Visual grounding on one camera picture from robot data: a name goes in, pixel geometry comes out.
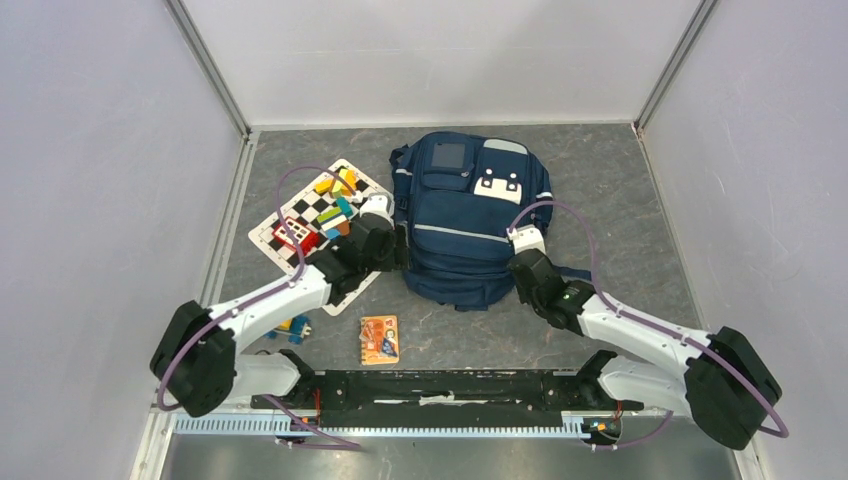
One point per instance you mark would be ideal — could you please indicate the navy blue student backpack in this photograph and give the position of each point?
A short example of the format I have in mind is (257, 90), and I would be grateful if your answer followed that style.
(456, 197)

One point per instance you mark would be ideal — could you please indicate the teal toy block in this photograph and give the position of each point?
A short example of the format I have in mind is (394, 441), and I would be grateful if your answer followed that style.
(345, 207)

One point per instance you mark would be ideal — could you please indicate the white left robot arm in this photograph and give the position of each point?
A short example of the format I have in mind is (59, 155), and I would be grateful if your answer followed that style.
(199, 361)

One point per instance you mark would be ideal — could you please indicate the orange yellow wedge block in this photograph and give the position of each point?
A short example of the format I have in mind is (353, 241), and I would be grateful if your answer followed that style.
(344, 185)

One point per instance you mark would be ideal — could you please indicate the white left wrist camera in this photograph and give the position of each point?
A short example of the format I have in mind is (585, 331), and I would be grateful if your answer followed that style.
(378, 205)

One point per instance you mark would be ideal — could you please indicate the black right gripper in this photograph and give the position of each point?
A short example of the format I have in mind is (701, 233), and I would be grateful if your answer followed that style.
(521, 293)

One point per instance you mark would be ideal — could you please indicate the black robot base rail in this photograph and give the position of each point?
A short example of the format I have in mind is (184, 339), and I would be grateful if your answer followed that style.
(449, 398)

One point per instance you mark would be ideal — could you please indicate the orange brown toy block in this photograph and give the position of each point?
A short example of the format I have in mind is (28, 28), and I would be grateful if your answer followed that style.
(343, 227)

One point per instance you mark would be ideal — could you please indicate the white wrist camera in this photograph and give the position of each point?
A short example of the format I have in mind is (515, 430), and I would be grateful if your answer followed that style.
(526, 238)
(378, 205)

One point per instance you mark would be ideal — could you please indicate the black white chessboard mat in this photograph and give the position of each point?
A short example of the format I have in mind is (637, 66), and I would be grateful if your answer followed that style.
(304, 207)

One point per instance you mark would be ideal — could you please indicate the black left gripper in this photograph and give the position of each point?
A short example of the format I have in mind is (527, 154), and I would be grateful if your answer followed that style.
(396, 254)

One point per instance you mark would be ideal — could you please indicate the orange spiral notebook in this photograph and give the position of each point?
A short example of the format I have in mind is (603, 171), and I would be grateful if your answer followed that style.
(379, 340)

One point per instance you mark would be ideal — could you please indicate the yellow toy block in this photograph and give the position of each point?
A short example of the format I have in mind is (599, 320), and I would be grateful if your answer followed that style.
(324, 186)

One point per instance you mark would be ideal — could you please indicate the red window toy block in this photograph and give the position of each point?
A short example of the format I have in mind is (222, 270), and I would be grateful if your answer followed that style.
(293, 234)

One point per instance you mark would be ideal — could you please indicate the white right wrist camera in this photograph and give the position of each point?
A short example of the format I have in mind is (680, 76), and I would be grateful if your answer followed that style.
(526, 238)

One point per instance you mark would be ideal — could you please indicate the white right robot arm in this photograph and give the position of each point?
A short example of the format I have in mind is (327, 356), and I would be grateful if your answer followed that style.
(716, 379)

